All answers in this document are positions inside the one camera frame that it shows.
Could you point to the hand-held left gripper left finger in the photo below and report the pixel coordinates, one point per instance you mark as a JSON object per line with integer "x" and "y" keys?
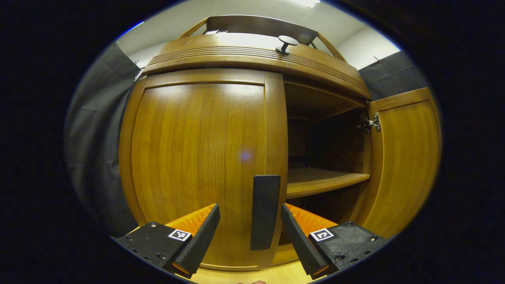
{"x": 203, "y": 240}

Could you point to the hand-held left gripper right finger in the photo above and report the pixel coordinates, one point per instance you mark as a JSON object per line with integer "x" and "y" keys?
{"x": 300, "y": 244}

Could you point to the wooden double-door shoe cabinet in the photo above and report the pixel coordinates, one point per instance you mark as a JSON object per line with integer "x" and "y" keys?
{"x": 256, "y": 24}

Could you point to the wooden cabinet inner shelf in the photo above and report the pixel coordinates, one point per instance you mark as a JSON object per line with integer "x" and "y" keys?
{"x": 319, "y": 181}

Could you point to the metal door hinge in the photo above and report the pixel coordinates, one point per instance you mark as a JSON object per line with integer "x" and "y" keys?
{"x": 373, "y": 123}

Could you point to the wooden cabinet drawer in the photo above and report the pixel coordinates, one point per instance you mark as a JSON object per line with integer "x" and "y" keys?
{"x": 221, "y": 59}

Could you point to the round black drawer knob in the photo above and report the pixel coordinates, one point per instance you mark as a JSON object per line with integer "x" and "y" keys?
{"x": 287, "y": 40}

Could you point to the large ceiling light panel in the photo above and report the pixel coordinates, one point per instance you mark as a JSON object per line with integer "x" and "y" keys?
{"x": 305, "y": 3}

